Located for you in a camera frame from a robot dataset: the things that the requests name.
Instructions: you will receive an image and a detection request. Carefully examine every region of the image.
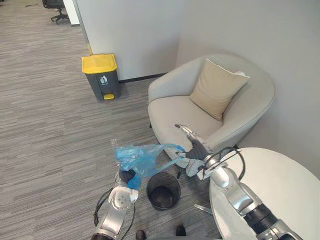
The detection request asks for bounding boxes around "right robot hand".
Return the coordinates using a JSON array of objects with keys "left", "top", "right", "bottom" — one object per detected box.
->
[{"left": 174, "top": 123, "right": 212, "bottom": 178}]

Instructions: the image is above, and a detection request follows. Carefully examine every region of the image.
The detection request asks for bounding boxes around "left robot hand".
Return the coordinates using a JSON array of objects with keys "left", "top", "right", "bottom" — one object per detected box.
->
[{"left": 114, "top": 168, "right": 137, "bottom": 188}]

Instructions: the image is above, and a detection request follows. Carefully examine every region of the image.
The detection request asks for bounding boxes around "blue plastic trash bag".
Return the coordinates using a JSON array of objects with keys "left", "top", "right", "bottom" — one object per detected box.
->
[{"left": 113, "top": 143, "right": 186, "bottom": 190}]

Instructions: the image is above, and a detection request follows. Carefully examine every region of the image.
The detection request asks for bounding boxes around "small black mesh bin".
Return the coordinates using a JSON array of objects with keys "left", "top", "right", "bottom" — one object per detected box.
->
[{"left": 146, "top": 172, "right": 182, "bottom": 212}]

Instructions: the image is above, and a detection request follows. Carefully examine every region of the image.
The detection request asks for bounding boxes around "round white tea table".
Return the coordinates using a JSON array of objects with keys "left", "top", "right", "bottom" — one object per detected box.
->
[{"left": 209, "top": 147, "right": 320, "bottom": 240}]

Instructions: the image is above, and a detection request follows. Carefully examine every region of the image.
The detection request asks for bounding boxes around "grey trash can yellow lid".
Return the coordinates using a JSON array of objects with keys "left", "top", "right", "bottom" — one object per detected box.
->
[{"left": 81, "top": 53, "right": 122, "bottom": 102}]

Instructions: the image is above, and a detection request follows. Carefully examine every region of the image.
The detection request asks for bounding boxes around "beige armchair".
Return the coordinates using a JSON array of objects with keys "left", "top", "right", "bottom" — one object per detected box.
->
[{"left": 147, "top": 54, "right": 276, "bottom": 161}]

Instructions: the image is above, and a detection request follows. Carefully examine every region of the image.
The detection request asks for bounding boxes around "tan cushion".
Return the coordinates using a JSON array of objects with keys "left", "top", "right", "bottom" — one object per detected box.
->
[{"left": 188, "top": 58, "right": 251, "bottom": 122}]

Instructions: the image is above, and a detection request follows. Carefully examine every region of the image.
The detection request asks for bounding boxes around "black office chair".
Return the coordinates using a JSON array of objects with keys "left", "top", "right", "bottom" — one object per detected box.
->
[{"left": 41, "top": 0, "right": 70, "bottom": 25}]

